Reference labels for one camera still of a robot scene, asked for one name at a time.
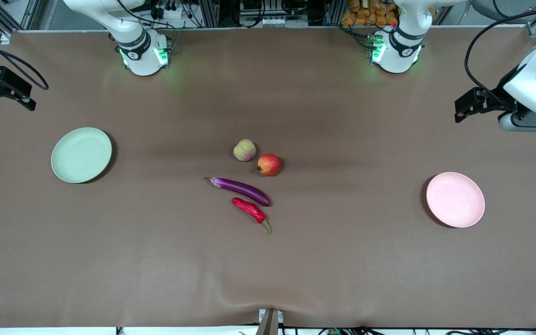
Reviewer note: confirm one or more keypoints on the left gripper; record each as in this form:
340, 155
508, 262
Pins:
497, 100

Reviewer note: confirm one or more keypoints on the peach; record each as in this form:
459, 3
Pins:
244, 150

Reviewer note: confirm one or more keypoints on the purple eggplant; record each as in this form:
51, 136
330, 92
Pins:
242, 190

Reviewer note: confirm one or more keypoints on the red chili pepper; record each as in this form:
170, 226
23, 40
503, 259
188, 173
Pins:
249, 209

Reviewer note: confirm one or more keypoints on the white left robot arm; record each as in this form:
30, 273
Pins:
396, 51

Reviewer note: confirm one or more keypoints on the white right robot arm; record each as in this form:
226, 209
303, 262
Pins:
142, 60

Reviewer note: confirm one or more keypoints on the pale green round plate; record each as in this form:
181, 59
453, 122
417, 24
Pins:
81, 155

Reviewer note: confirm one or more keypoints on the grey rounded object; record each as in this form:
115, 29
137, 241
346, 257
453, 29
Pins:
505, 9

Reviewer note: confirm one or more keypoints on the pink round plate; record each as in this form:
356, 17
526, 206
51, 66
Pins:
455, 200

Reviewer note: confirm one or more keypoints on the bag of orange snacks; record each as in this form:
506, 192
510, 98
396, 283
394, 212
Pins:
365, 13

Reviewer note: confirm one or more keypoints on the white power strip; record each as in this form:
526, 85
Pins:
170, 10

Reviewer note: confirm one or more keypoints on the brown table cloth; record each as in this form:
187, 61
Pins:
110, 256

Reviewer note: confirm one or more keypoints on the white terminal block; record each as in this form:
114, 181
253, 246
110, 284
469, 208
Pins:
276, 21

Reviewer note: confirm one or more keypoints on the metal table edge bracket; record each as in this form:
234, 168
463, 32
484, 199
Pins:
270, 322

